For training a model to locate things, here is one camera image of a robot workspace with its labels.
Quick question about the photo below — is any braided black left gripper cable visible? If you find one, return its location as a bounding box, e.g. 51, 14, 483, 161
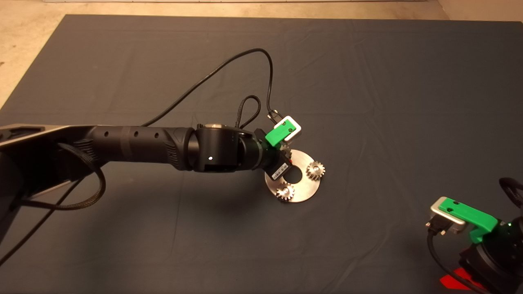
236, 95, 262, 129

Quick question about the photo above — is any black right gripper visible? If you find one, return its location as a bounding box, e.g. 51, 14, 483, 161
440, 227, 523, 294

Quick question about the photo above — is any braided black gripper cable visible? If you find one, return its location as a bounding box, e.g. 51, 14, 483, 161
499, 178, 523, 209
236, 95, 262, 129

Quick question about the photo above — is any braided black right gripper cable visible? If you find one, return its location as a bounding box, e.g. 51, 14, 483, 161
499, 178, 523, 209

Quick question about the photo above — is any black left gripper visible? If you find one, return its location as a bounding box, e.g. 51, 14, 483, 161
261, 148, 293, 182

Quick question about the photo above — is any green left camera mount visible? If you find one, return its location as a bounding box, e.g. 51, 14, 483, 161
265, 118, 297, 148

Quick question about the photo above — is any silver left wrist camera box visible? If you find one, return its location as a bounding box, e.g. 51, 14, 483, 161
278, 116, 302, 142

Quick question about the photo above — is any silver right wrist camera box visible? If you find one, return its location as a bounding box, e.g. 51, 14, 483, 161
430, 196, 466, 235

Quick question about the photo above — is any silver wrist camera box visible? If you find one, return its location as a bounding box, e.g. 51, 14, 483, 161
278, 116, 302, 142
430, 196, 466, 235

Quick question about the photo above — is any round metal carrier plate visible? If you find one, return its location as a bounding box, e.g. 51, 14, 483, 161
265, 149, 321, 203

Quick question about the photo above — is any dark grey table cloth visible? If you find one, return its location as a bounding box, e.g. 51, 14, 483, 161
0, 15, 523, 294

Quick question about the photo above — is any thick black braided cable loop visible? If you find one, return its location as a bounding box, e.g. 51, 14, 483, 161
25, 143, 107, 211

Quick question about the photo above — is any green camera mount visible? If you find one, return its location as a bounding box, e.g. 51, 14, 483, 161
265, 118, 297, 148
445, 197, 499, 243

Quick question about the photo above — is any green right camera mount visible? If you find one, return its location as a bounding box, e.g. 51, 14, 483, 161
445, 197, 499, 243

